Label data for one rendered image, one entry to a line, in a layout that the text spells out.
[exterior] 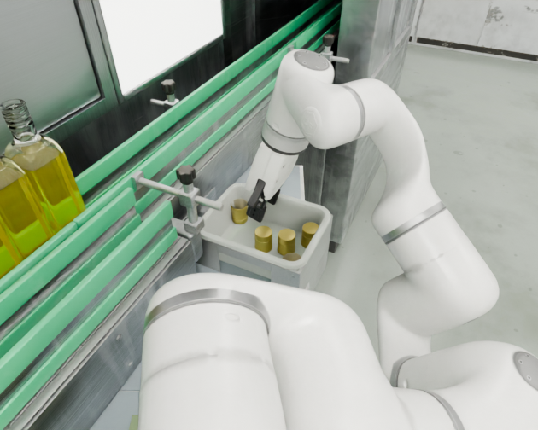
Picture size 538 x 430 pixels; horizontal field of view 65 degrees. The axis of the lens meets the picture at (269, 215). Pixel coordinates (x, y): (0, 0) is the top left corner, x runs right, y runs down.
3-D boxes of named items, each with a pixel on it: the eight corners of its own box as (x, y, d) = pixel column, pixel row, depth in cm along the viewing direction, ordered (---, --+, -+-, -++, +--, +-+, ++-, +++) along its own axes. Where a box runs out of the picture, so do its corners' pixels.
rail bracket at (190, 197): (149, 206, 76) (134, 147, 68) (230, 234, 71) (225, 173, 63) (138, 215, 74) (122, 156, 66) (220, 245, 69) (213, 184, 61)
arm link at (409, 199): (372, 251, 53) (287, 119, 57) (429, 216, 60) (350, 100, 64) (418, 224, 46) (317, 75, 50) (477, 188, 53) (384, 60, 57)
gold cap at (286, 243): (297, 246, 85) (298, 230, 82) (291, 258, 82) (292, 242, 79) (281, 241, 86) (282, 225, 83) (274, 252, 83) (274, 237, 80)
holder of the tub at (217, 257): (216, 205, 97) (213, 178, 92) (329, 242, 88) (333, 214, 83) (173, 254, 86) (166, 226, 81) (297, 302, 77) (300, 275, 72)
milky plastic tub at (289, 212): (236, 210, 95) (235, 179, 90) (330, 240, 88) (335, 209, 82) (195, 261, 84) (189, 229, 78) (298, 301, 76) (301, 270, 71)
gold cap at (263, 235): (275, 244, 85) (275, 228, 82) (267, 255, 83) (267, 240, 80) (260, 238, 86) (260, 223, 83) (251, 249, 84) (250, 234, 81)
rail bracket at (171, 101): (162, 129, 98) (152, 73, 89) (187, 135, 96) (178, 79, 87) (152, 136, 96) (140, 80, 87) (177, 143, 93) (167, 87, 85)
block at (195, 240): (164, 235, 81) (157, 208, 76) (206, 251, 78) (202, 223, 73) (152, 247, 78) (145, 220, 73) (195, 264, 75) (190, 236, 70)
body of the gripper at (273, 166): (280, 107, 69) (265, 158, 77) (249, 136, 62) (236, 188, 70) (320, 128, 68) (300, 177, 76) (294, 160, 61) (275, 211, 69)
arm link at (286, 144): (283, 97, 67) (278, 112, 70) (257, 122, 62) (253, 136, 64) (324, 119, 66) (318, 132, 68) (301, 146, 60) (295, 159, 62)
